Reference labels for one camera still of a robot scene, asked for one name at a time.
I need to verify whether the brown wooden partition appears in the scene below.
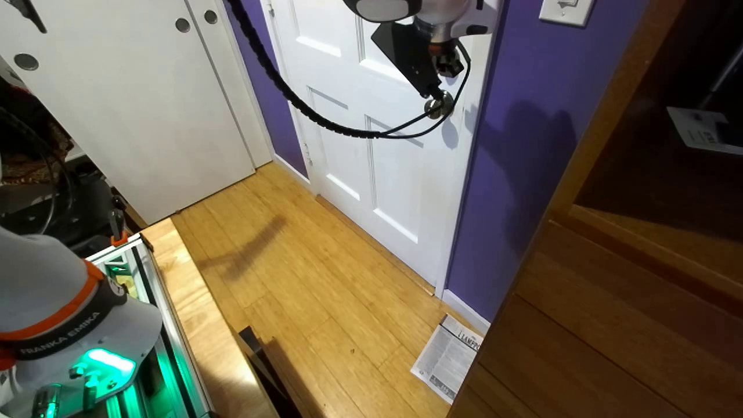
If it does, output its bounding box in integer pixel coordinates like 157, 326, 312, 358
446, 0, 743, 418

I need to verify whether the brown wicker basket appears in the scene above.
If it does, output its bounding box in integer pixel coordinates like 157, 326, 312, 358
0, 74, 77, 197

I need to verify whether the black bag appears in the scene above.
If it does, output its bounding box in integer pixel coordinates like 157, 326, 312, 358
0, 162, 131, 261

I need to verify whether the white panel door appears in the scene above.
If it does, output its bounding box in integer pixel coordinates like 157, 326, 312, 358
257, 0, 500, 292

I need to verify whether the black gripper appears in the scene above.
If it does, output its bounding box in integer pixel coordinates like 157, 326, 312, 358
419, 33, 469, 81

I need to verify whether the white light switch plate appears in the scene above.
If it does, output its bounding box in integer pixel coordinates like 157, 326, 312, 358
536, 0, 599, 31

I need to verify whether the wide white closet door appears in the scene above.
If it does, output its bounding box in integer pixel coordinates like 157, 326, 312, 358
0, 0, 257, 227

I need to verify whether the narrow white closet door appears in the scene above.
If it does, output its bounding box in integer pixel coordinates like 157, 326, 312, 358
184, 0, 278, 170

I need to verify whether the white floor vent register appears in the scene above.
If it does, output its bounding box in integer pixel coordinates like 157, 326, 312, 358
409, 313, 485, 406

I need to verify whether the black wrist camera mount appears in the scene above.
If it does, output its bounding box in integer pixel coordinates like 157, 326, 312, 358
369, 18, 448, 101

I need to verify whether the light wooden board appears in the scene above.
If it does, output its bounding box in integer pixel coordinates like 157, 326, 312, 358
139, 219, 278, 418

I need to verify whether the black braided cable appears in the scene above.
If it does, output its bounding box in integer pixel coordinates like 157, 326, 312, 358
223, 0, 476, 141

